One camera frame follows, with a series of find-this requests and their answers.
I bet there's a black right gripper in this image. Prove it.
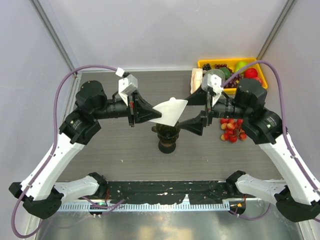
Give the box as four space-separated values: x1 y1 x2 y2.
177 83 248 134

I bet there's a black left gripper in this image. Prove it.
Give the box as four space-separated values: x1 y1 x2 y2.
92 88 162 127

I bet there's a white paper coffee filter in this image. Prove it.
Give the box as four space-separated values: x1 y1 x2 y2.
149 97 188 127

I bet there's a dark green glass dripper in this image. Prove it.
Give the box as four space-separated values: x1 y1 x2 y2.
151 123 180 147

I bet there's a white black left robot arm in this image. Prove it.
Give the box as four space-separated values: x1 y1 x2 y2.
9 80 162 220

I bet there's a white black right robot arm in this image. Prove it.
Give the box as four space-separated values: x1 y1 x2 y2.
178 78 320 223

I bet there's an orange white filter paper pack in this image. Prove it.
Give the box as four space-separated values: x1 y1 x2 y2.
190 68 203 94

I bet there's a red black coffee server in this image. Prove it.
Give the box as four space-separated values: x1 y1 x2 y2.
158 136 177 154

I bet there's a red yellow lychee bunch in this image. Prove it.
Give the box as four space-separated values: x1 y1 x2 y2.
219 118 247 143

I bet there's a green netted melon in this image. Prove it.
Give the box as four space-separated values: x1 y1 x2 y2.
204 68 226 79

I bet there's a black grape bunch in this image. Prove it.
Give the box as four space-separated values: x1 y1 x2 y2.
202 63 212 71

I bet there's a dark red grape bunch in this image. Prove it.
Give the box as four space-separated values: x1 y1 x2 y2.
214 64 244 89

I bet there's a yellow plastic fruit tray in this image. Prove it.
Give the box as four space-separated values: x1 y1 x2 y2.
197 57 269 96

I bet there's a green pear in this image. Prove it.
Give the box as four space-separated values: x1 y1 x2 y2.
234 60 249 74

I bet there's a red pink apple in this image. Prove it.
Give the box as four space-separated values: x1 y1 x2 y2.
253 77 263 86

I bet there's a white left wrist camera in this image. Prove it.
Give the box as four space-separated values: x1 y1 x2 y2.
115 67 138 105

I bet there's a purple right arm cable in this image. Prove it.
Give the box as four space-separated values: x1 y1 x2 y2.
219 59 320 223

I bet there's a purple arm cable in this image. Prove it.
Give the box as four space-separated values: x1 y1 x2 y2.
11 64 128 238
219 59 320 223

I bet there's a white slotted cable duct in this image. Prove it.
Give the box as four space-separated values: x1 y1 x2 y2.
58 200 230 213

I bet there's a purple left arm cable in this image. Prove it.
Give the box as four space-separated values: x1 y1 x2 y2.
11 64 128 238

